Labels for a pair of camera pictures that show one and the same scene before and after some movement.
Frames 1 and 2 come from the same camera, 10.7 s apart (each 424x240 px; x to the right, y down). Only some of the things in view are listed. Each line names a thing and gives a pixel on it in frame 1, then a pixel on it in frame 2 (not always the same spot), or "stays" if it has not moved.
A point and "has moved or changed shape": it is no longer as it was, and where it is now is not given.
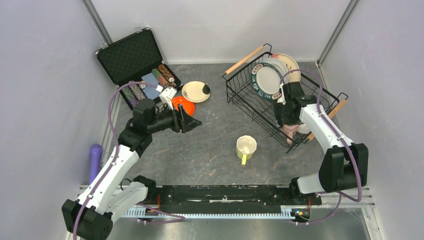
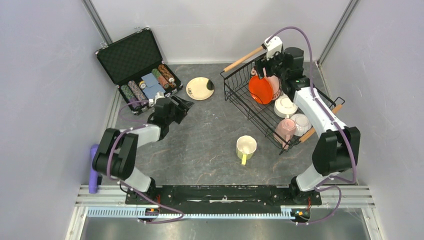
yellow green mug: (245, 146) stays
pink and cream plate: (294, 76) has moved or changed shape
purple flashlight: (95, 156) stays
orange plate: (189, 107) has moved or changed shape
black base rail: (283, 196) stays
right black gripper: (279, 108) → (262, 62)
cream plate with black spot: (196, 91) has moved or changed shape
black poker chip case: (136, 58) stays
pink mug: (291, 130) has moved or changed shape
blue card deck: (150, 91) stays
